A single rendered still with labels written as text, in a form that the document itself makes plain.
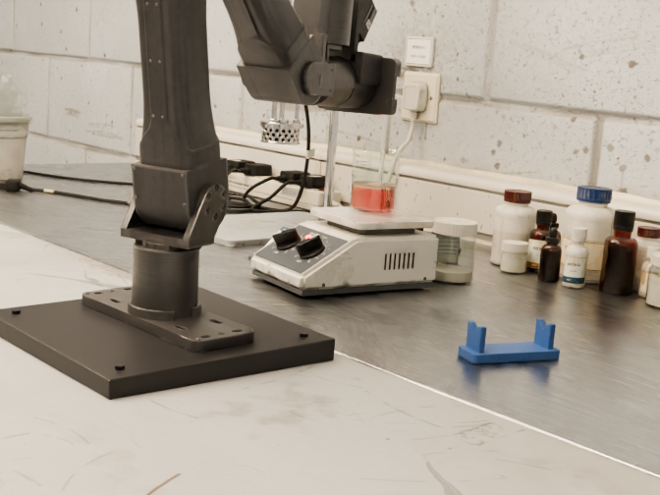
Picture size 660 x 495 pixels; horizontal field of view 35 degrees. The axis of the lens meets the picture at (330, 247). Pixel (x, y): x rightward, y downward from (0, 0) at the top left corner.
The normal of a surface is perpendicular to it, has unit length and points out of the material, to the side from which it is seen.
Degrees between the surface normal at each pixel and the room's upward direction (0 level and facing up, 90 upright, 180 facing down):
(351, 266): 90
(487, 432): 0
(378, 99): 88
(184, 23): 91
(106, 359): 1
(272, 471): 0
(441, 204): 90
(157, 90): 99
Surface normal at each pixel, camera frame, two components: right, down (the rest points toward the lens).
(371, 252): 0.53, 0.18
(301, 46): 0.87, 0.11
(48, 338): 0.06, -0.98
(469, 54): -0.75, 0.07
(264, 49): -0.43, 0.74
